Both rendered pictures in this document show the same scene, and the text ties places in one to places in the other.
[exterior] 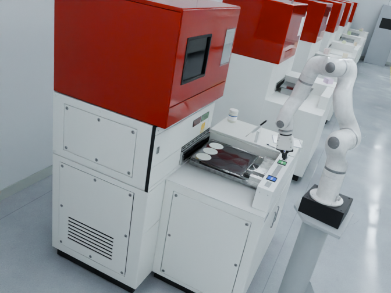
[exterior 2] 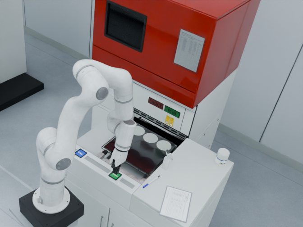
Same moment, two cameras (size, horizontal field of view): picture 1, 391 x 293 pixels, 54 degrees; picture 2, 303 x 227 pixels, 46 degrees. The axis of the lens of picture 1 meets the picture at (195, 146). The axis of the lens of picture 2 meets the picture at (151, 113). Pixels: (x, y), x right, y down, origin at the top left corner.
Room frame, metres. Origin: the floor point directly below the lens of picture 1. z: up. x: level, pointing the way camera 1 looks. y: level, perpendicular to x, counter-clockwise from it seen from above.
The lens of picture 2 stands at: (2.49, -1.93, 2.48)
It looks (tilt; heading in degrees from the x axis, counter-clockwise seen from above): 37 degrees down; 96
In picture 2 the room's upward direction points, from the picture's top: 11 degrees clockwise
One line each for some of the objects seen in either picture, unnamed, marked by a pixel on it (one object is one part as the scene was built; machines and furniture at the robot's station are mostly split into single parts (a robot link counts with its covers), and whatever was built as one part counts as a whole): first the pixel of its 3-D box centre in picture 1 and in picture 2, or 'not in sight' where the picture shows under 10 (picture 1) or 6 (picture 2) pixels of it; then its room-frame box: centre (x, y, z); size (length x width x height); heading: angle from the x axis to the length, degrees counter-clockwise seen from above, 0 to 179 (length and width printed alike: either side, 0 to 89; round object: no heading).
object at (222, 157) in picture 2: (233, 115); (222, 157); (2.79, -0.24, 1.01); 0.07 x 0.07 x 0.10
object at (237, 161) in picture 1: (224, 156); (141, 146); (2.28, -0.20, 0.90); 0.34 x 0.34 x 0.01; 69
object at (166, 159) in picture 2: (255, 132); (167, 158); (2.47, -0.39, 1.03); 0.06 x 0.04 x 0.13; 69
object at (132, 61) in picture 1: (151, 46); (175, 25); (2.30, 0.37, 1.52); 0.81 x 0.75 x 0.59; 159
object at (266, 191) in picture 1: (274, 180); (97, 173); (2.09, -0.52, 0.89); 0.55 x 0.09 x 0.14; 159
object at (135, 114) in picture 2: (195, 147); (156, 130); (2.35, 0.00, 0.89); 0.44 x 0.02 x 0.10; 159
